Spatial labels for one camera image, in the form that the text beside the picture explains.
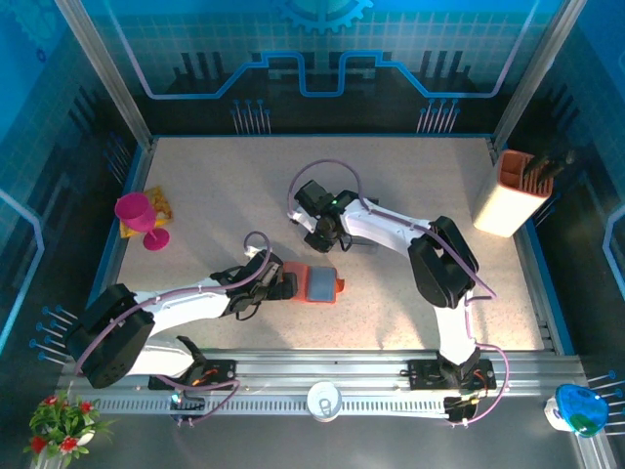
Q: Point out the orange card holder wallet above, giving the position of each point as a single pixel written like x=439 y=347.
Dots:
x=320 y=285

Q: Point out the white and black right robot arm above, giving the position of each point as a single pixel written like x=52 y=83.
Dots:
x=386 y=225

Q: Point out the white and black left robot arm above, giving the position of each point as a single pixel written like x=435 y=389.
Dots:
x=185 y=300

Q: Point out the beige utensil holder orange inside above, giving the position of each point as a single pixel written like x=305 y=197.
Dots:
x=503 y=210

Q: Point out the yellow snack packet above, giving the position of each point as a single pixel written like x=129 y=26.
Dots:
x=163 y=202

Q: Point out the white tin can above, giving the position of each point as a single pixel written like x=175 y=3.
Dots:
x=323 y=400

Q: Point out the pink plastic goblet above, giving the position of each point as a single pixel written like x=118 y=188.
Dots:
x=137 y=212

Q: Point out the artificial plant with red flowers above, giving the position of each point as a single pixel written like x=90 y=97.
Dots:
x=58 y=430

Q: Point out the blue and white globe ornament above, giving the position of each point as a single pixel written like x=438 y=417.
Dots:
x=581 y=408

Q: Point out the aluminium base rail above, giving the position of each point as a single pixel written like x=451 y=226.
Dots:
x=322 y=366

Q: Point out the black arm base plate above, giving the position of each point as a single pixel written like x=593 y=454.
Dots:
x=422 y=373
x=222 y=369

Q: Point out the aluminium frame post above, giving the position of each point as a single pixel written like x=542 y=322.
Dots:
x=532 y=73
x=105 y=73

